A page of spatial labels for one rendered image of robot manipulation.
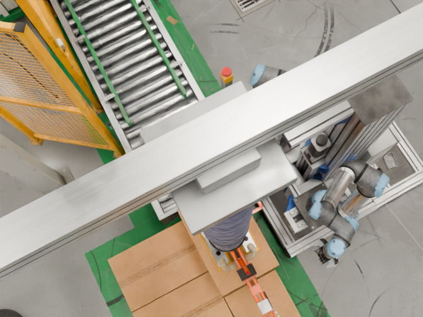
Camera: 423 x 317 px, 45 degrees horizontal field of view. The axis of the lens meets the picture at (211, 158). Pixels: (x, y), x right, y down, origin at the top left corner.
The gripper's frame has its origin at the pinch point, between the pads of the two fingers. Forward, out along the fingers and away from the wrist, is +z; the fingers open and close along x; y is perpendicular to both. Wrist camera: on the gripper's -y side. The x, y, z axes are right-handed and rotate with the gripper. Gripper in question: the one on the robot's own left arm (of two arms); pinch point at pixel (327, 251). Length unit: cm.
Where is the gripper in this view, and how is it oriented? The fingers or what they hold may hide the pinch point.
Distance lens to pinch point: 263.5
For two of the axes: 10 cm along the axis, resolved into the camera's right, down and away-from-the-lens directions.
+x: 4.8, 8.4, -2.5
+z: 0.4, 2.6, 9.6
